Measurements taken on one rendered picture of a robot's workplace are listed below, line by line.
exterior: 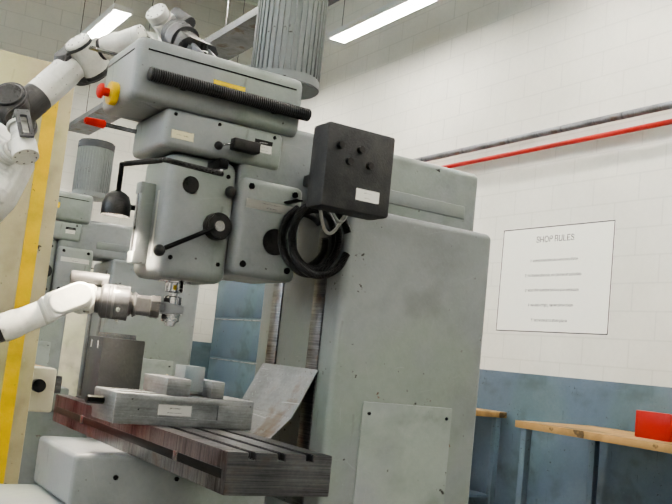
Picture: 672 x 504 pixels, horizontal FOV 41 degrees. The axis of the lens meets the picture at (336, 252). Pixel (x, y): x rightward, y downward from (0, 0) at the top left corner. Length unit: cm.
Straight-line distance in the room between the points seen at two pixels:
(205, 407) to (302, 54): 100
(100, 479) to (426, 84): 732
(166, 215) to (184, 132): 21
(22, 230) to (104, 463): 202
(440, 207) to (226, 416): 94
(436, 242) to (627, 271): 430
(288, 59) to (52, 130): 181
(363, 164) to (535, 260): 523
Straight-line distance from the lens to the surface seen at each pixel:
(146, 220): 236
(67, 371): 1076
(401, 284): 247
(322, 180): 220
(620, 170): 698
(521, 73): 804
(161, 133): 231
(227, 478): 175
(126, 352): 263
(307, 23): 258
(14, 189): 248
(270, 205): 240
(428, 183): 270
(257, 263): 237
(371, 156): 228
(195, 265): 232
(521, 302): 747
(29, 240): 406
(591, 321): 693
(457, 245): 259
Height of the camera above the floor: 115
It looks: 7 degrees up
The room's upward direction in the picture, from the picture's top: 6 degrees clockwise
